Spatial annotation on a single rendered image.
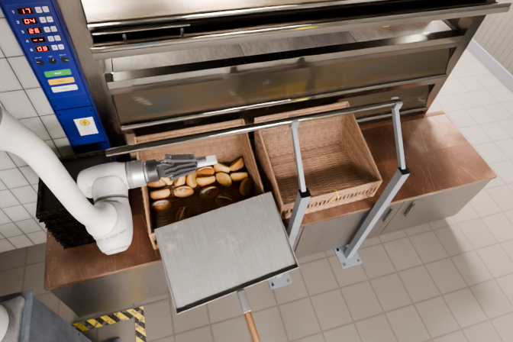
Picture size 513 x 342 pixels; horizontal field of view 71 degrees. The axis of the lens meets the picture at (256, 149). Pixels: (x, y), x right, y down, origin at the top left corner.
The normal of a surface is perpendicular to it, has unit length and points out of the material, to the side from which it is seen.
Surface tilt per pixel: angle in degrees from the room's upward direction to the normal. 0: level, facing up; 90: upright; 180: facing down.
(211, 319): 0
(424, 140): 0
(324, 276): 0
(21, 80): 90
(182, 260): 21
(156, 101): 70
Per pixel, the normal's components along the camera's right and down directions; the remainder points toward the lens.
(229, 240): 0.14, -0.31
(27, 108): 0.29, 0.76
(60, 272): 0.07, -0.63
